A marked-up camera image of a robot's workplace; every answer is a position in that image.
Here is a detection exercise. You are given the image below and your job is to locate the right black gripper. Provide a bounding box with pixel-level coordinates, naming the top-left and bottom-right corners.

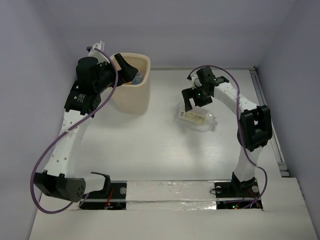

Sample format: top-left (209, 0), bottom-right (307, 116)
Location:
top-left (181, 85), bottom-right (213, 112)

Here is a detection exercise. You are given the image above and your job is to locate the blue label bottle blue cap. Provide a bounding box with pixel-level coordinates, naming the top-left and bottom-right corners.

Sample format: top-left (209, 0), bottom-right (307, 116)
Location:
top-left (131, 72), bottom-right (144, 85)

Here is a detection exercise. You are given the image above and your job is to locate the large clear square bottle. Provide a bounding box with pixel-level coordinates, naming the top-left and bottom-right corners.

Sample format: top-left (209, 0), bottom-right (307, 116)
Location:
top-left (174, 101), bottom-right (219, 132)

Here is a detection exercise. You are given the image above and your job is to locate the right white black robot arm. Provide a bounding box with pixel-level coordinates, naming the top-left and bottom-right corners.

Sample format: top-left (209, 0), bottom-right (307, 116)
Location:
top-left (181, 65), bottom-right (273, 196)

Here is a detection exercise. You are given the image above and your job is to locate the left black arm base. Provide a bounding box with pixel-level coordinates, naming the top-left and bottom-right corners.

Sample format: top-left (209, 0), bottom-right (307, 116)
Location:
top-left (78, 172), bottom-right (128, 211)

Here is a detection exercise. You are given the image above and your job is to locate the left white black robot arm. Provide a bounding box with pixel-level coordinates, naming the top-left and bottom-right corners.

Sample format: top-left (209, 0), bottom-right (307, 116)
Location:
top-left (30, 52), bottom-right (138, 203)

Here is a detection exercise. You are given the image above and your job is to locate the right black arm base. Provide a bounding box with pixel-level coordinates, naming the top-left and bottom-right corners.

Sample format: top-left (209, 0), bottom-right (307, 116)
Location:
top-left (209, 172), bottom-right (263, 210)

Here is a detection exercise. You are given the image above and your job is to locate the cream plastic waste bin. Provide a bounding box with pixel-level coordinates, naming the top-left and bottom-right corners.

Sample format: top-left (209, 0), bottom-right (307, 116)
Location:
top-left (111, 52), bottom-right (151, 115)

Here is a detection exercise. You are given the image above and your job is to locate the shiny tape strip front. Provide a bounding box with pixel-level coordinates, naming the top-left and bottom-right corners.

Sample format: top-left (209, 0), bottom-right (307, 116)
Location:
top-left (125, 180), bottom-right (217, 211)

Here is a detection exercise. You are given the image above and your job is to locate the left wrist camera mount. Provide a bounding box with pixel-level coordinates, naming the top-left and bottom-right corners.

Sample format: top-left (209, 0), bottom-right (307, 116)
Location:
top-left (86, 41), bottom-right (105, 57)

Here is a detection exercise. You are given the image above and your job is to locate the aluminium rail right edge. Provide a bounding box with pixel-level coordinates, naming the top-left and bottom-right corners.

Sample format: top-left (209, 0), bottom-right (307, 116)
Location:
top-left (249, 67), bottom-right (291, 178)

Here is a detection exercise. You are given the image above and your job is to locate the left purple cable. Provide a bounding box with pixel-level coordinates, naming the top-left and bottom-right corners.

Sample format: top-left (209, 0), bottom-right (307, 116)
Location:
top-left (29, 46), bottom-right (119, 215)

